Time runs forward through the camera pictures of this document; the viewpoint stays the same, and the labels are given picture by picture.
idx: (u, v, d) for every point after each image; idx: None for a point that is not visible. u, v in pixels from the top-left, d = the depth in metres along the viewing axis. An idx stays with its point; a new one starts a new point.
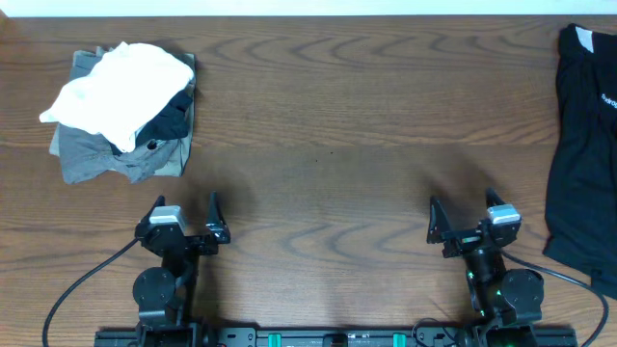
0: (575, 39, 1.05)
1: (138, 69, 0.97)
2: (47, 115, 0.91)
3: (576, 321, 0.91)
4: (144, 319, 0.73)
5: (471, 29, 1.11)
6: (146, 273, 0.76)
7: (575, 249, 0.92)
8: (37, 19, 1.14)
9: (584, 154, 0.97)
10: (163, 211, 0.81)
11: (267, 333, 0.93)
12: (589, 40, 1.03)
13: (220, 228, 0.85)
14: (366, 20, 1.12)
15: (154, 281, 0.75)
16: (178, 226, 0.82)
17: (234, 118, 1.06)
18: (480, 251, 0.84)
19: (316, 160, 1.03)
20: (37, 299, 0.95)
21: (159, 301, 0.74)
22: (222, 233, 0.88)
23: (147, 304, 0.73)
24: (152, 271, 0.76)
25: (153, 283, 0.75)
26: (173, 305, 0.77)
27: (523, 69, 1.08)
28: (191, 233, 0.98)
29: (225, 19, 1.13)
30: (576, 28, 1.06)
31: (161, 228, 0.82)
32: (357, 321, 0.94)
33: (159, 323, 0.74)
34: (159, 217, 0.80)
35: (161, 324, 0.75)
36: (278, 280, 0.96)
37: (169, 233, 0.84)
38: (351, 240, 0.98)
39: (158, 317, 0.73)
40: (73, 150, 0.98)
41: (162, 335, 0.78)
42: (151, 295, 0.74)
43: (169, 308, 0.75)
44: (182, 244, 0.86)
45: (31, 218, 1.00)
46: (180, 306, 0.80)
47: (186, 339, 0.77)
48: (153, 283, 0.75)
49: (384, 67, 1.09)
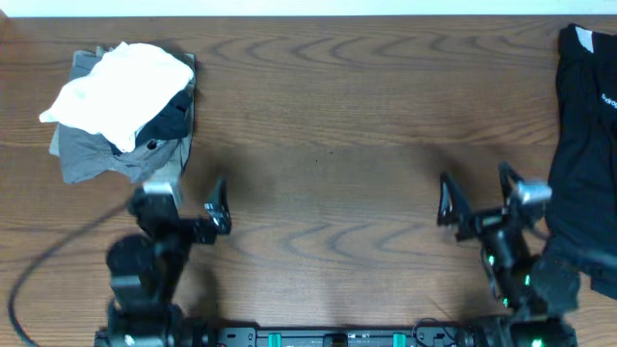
0: (575, 38, 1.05)
1: (138, 69, 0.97)
2: (47, 115, 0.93)
3: (577, 321, 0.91)
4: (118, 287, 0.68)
5: (471, 29, 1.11)
6: (123, 241, 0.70)
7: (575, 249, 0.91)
8: (38, 19, 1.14)
9: (585, 153, 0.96)
10: (155, 181, 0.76)
11: (267, 333, 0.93)
12: (589, 40, 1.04)
13: (219, 214, 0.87)
14: (366, 20, 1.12)
15: (130, 250, 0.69)
16: (171, 199, 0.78)
17: (234, 118, 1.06)
18: (500, 234, 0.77)
19: (316, 160, 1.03)
20: (37, 299, 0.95)
21: (136, 270, 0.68)
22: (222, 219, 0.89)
23: (122, 271, 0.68)
24: (129, 239, 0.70)
25: (129, 250, 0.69)
26: (148, 276, 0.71)
27: (523, 69, 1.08)
28: None
29: (225, 19, 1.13)
30: (575, 28, 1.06)
31: (153, 200, 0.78)
32: (358, 321, 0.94)
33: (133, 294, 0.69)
34: (152, 186, 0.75)
35: (133, 297, 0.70)
36: (278, 280, 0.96)
37: (162, 206, 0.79)
38: (351, 240, 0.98)
39: (133, 288, 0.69)
40: (73, 150, 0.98)
41: (133, 314, 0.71)
42: (128, 262, 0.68)
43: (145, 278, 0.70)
44: (173, 216, 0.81)
45: (31, 217, 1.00)
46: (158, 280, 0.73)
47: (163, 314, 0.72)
48: (129, 251, 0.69)
49: (384, 68, 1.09)
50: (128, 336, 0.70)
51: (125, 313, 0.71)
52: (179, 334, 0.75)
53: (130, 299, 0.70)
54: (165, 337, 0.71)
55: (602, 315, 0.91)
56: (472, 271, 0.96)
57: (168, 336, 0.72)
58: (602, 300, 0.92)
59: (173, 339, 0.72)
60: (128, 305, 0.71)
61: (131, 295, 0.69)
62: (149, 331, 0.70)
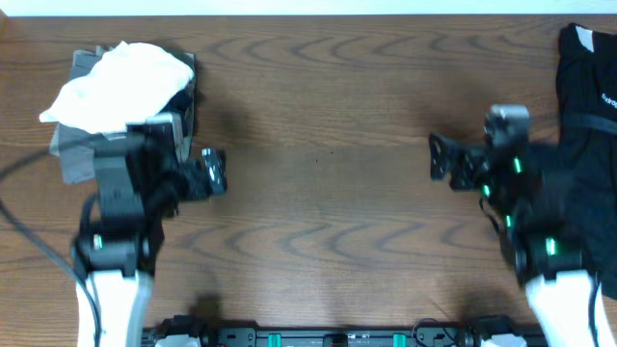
0: (575, 38, 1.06)
1: (138, 69, 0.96)
2: (47, 115, 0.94)
3: None
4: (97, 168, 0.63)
5: (471, 29, 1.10)
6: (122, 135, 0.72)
7: None
8: (37, 18, 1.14)
9: (585, 154, 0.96)
10: (158, 117, 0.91)
11: (267, 333, 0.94)
12: (589, 40, 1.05)
13: (215, 165, 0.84)
14: (366, 19, 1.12)
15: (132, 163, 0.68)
16: (170, 127, 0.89)
17: (234, 118, 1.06)
18: (486, 167, 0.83)
19: (316, 160, 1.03)
20: (39, 299, 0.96)
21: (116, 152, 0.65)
22: (217, 172, 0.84)
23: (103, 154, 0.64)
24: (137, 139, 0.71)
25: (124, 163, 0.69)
26: (141, 182, 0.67)
27: (523, 70, 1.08)
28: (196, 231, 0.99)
29: (225, 18, 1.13)
30: (576, 28, 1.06)
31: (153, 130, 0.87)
32: (358, 321, 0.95)
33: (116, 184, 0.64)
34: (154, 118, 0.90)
35: (117, 192, 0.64)
36: (277, 280, 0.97)
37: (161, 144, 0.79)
38: (350, 240, 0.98)
39: (121, 185, 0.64)
40: (72, 150, 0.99)
41: (108, 222, 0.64)
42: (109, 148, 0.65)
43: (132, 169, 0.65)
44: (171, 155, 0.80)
45: (31, 217, 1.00)
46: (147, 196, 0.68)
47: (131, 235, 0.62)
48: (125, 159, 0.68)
49: (384, 67, 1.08)
50: (94, 236, 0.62)
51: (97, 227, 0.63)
52: (154, 251, 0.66)
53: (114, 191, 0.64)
54: (139, 244, 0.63)
55: None
56: (472, 272, 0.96)
57: (142, 244, 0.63)
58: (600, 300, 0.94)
59: (148, 248, 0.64)
60: (106, 208, 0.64)
61: (113, 195, 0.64)
62: (120, 236, 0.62)
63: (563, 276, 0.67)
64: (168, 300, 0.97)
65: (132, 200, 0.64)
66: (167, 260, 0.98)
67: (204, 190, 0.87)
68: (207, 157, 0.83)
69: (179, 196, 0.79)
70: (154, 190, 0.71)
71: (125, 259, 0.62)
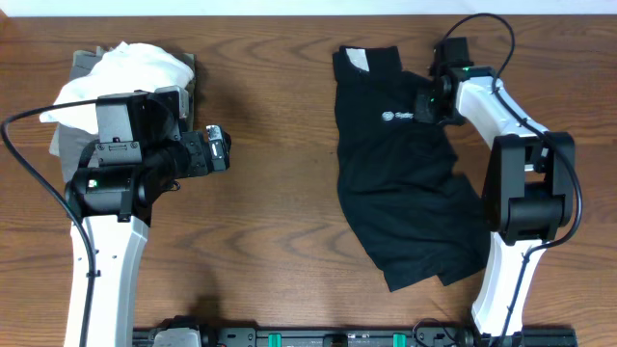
0: (350, 60, 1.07)
1: (137, 68, 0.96)
2: (47, 115, 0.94)
3: (576, 321, 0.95)
4: (97, 108, 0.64)
5: (471, 29, 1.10)
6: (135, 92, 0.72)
7: (406, 276, 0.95)
8: (38, 18, 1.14)
9: (369, 196, 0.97)
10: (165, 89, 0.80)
11: (267, 333, 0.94)
12: (363, 60, 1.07)
13: (217, 138, 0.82)
14: (367, 19, 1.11)
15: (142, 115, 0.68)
16: (182, 93, 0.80)
17: (234, 118, 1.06)
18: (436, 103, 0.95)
19: (316, 160, 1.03)
20: (39, 299, 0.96)
21: (122, 98, 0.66)
22: (220, 145, 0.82)
23: (108, 98, 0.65)
24: (141, 93, 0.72)
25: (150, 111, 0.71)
26: (141, 134, 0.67)
27: (523, 70, 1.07)
28: (195, 231, 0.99)
29: (225, 19, 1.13)
30: (347, 50, 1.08)
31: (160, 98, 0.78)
32: (358, 321, 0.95)
33: (119, 124, 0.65)
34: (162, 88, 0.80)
35: (117, 138, 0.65)
36: (278, 280, 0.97)
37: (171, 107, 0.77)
38: (351, 239, 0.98)
39: (122, 130, 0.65)
40: (74, 150, 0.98)
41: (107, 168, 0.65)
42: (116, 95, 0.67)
43: (134, 115, 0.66)
44: (174, 127, 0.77)
45: (30, 217, 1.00)
46: (145, 145, 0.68)
47: (127, 175, 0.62)
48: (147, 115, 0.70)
49: (344, 64, 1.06)
50: (91, 179, 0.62)
51: (98, 173, 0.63)
52: (150, 199, 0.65)
53: (116, 131, 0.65)
54: (132, 187, 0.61)
55: (596, 316, 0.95)
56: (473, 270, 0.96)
57: (137, 189, 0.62)
58: (596, 300, 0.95)
59: (144, 193, 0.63)
60: (104, 154, 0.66)
61: (112, 141, 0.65)
62: (116, 179, 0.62)
63: (468, 87, 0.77)
64: (168, 300, 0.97)
65: (130, 146, 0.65)
66: (168, 260, 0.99)
67: (207, 166, 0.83)
68: (213, 131, 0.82)
69: (180, 168, 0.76)
70: (153, 151, 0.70)
71: (120, 200, 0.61)
